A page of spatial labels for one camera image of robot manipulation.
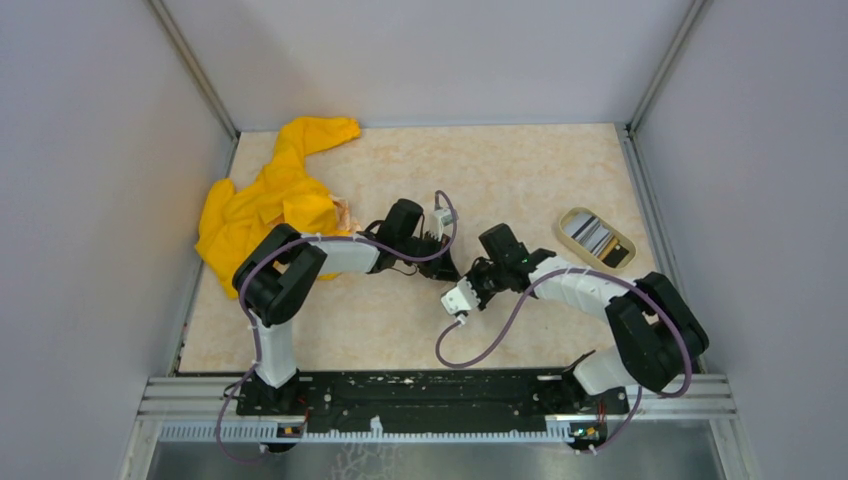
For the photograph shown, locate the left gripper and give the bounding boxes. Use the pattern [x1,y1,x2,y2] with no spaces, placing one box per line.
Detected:
[398,230,460,282]

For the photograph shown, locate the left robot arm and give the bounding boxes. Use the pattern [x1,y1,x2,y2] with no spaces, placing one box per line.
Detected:
[232,191,460,414]

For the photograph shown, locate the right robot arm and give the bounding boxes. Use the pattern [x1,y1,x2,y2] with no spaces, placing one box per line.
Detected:
[442,224,709,412]

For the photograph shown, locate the striped cards in tray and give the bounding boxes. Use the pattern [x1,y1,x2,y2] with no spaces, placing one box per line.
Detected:
[562,212,632,268]

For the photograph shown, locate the beige oval tray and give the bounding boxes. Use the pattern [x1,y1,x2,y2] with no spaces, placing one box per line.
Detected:
[554,207,637,273]

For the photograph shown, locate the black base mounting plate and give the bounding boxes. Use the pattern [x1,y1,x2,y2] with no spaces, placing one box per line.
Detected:
[236,367,630,433]

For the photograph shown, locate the yellow cloth garment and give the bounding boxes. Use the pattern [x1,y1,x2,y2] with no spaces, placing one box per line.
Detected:
[195,116,361,300]

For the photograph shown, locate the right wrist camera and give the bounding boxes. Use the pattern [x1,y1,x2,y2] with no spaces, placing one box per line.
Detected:
[441,277,481,326]

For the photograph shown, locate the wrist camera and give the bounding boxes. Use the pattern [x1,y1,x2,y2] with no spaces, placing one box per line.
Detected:
[441,277,481,326]
[426,208,456,238]

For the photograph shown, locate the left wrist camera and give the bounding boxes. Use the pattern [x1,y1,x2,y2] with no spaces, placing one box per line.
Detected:
[426,208,456,238]

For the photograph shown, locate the white slotted cable duct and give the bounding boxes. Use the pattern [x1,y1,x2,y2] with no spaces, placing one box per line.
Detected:
[158,417,574,444]

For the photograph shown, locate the aluminium frame rail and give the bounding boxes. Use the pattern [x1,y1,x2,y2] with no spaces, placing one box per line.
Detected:
[138,370,738,420]

